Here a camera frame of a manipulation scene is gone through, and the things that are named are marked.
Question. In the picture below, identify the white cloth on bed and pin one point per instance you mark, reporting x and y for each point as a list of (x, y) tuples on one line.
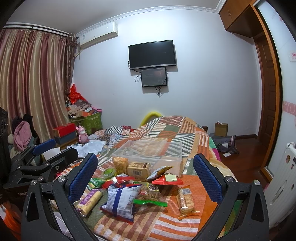
[(93, 146)]

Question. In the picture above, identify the clear bag orange snacks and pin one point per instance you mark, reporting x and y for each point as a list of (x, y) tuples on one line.
[(150, 194)]

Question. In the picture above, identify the red plastic bag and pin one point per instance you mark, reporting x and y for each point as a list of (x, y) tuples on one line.
[(74, 96)]

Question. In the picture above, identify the clear biscuit pack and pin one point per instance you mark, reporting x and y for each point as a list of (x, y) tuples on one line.
[(185, 200)]

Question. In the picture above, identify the white blue chip bag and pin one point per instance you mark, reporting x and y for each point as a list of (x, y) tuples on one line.
[(120, 201)]

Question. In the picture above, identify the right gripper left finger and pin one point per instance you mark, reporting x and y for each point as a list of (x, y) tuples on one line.
[(38, 219)]

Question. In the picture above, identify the black wall television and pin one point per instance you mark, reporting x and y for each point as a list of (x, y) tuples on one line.
[(152, 54)]

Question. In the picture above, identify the brown wooden door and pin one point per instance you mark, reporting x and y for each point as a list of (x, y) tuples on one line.
[(271, 88)]

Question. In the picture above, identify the patchwork striped bed quilt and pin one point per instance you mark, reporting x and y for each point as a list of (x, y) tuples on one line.
[(151, 222)]

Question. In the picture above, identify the white air conditioner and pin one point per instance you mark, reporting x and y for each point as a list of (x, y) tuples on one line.
[(98, 35)]

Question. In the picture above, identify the yellow white snack bag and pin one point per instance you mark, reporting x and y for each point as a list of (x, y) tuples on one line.
[(158, 172)]

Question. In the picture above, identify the wooden overhead cabinet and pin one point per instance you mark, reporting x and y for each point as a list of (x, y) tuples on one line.
[(239, 17)]

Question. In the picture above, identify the purple yellow biscuit roll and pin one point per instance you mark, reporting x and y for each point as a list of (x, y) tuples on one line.
[(88, 202)]

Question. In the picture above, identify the tan cracker package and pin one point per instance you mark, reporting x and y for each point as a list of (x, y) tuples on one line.
[(140, 171)]

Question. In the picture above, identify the cardboard box on floor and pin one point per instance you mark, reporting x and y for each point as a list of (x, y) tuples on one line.
[(221, 129)]

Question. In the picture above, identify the green jelly cup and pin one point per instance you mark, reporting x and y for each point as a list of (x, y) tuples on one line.
[(108, 173)]

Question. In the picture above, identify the green storage box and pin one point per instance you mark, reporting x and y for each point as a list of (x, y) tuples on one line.
[(91, 123)]

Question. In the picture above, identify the pink plush toy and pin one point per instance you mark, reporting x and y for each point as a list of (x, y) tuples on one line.
[(82, 135)]

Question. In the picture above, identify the green peas snack bag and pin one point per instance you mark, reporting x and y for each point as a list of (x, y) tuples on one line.
[(95, 183)]

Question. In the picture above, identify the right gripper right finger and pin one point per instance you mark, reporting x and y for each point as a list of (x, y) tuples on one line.
[(241, 211)]

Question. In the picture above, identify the clear plastic storage bin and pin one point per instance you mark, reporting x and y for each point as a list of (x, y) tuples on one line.
[(156, 153)]

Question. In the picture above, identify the orange puffed snack bag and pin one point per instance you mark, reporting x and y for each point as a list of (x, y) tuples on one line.
[(120, 164)]

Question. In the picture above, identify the yellow curved tube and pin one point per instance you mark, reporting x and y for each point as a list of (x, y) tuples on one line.
[(150, 116)]

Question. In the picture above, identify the pink clothing on chair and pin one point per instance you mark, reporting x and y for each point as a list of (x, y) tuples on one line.
[(22, 136)]

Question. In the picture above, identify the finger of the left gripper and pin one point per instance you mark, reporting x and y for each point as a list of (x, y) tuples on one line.
[(57, 157), (26, 156)]

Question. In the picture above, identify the striped pink gold curtain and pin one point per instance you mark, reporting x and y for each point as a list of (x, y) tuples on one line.
[(36, 75)]

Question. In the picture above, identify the red white barcode snack bag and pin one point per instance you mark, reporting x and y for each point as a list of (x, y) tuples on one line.
[(120, 179)]

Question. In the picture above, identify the red shoe box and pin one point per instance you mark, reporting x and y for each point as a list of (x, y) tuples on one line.
[(62, 131)]

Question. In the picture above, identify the small black wall monitor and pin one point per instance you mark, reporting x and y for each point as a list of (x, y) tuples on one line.
[(154, 77)]

